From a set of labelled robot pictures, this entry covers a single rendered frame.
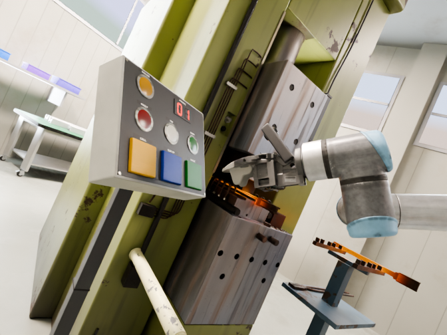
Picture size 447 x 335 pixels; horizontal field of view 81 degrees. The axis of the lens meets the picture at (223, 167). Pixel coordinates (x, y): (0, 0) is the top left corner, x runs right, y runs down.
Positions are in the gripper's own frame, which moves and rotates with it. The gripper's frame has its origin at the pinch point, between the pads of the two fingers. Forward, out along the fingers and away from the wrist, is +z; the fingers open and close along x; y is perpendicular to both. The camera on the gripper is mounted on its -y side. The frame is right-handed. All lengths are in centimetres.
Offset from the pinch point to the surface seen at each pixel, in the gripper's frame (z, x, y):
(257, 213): 9.7, 47.5, 8.2
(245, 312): 22, 56, 50
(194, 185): 10.2, -0.3, 3.6
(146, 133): 10.9, -19.1, -5.6
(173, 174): 10.2, -9.7, 2.2
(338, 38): -35, 69, -79
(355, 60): -41, 86, -75
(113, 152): 11.8, -26.9, 0.9
